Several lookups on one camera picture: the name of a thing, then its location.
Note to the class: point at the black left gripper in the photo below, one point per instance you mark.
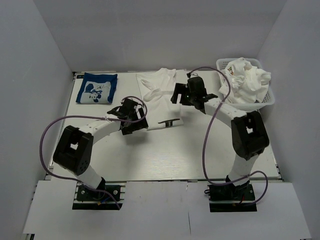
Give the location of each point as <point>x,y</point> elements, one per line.
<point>138,126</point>

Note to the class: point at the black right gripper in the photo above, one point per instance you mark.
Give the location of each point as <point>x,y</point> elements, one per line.
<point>180,89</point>

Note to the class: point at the white t-shirt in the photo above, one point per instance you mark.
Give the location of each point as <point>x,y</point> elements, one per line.
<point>156,90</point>

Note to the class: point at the pile of white t-shirts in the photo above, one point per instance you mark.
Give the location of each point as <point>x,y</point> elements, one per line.
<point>243,82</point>

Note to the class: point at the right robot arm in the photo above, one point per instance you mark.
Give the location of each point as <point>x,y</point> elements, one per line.
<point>248,132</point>

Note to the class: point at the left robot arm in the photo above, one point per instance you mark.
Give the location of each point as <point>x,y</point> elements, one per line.
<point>74,148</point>

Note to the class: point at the white plastic laundry basket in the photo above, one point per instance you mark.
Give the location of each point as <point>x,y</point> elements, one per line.
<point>268,100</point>

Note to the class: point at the folded blue printed t-shirt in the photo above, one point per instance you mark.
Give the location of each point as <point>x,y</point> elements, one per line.
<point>97,89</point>

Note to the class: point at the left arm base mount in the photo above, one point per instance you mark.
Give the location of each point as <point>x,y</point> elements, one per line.
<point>85,199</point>

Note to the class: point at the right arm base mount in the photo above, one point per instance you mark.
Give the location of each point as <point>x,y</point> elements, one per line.
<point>225,199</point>

